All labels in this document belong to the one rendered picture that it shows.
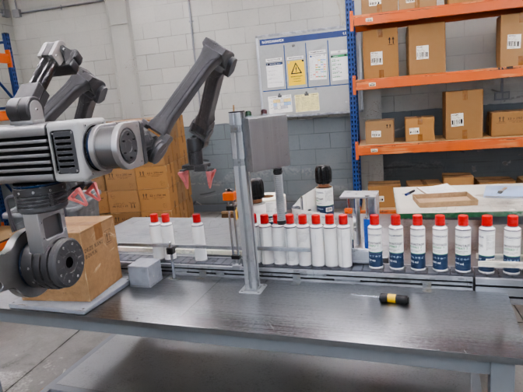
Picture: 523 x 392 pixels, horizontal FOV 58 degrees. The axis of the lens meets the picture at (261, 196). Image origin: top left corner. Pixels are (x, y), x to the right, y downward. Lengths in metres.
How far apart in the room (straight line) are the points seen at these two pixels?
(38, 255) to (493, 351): 1.25
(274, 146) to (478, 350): 0.90
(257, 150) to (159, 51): 5.17
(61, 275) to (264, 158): 0.76
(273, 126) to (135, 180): 3.78
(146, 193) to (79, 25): 2.94
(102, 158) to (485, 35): 5.42
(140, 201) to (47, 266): 4.02
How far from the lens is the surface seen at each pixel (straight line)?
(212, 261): 2.02
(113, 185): 5.47
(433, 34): 5.39
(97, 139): 1.26
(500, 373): 1.51
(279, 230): 1.86
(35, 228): 1.41
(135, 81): 6.79
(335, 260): 1.84
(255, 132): 1.65
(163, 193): 5.27
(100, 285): 1.96
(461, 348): 1.46
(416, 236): 1.77
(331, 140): 6.17
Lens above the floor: 1.55
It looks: 12 degrees down
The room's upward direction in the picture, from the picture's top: 5 degrees counter-clockwise
